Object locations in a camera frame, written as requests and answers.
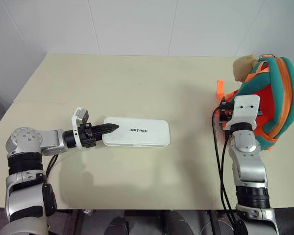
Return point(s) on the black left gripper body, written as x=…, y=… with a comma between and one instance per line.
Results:
x=87, y=137

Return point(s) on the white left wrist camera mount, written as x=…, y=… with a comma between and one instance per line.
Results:
x=76, y=127

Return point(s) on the white Unitree box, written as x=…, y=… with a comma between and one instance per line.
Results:
x=147, y=137

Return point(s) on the dark rounded shape under table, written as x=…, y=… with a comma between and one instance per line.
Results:
x=177, y=222
x=117, y=225

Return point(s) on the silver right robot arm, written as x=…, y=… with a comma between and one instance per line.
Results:
x=247, y=161

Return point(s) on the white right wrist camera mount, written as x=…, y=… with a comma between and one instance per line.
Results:
x=245, y=110

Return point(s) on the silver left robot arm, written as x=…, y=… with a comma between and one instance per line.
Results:
x=27, y=147

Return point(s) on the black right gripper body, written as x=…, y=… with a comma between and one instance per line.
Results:
x=226, y=113

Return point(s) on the small metal bracket under table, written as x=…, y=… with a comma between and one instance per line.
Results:
x=88, y=212

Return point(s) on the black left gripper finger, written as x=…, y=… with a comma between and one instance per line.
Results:
x=106, y=128

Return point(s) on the beige plush toy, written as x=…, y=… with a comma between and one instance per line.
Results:
x=243, y=67

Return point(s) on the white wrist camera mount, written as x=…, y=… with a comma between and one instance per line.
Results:
x=245, y=110
x=76, y=127

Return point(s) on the orange and teal backpack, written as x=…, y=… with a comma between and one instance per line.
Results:
x=281, y=98

